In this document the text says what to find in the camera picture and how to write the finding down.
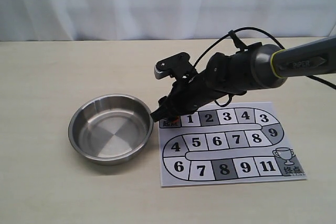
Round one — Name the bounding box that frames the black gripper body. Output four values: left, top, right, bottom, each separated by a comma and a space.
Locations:
159, 74, 228, 117

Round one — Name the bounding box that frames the red cylinder game piece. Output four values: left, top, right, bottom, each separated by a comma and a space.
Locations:
170, 116, 180, 124

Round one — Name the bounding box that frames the stainless steel round bowl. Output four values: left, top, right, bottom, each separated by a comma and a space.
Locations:
68, 93, 154, 166

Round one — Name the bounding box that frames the printed paper game board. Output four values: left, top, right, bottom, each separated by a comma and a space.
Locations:
159, 102, 307, 187

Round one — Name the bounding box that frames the white backdrop curtain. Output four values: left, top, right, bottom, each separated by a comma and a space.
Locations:
1, 0, 335, 41

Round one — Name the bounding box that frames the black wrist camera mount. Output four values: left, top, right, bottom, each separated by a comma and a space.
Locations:
154, 52, 197, 80

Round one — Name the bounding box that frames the black cable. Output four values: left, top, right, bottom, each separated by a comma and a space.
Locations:
194, 28, 336, 106

